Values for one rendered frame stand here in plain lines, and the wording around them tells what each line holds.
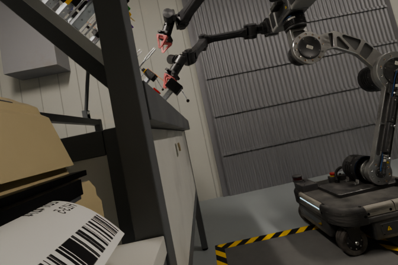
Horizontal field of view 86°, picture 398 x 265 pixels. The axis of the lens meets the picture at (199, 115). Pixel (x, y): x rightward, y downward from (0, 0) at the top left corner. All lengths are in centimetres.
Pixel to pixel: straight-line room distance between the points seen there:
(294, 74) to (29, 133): 274
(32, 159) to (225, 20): 273
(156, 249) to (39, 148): 14
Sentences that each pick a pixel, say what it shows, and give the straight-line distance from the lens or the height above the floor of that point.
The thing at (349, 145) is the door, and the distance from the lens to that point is 306.
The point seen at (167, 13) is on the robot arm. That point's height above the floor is 144.
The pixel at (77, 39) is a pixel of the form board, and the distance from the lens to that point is 42.
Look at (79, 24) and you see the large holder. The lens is 64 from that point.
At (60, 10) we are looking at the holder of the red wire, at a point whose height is 125.
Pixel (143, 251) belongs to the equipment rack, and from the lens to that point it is 26.
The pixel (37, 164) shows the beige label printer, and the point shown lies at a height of 77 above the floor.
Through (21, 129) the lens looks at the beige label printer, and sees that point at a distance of 21.
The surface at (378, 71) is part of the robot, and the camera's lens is 167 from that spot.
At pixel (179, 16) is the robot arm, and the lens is 139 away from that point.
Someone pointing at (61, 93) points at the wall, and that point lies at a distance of 299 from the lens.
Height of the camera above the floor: 76
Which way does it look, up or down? 4 degrees up
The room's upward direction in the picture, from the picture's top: 12 degrees counter-clockwise
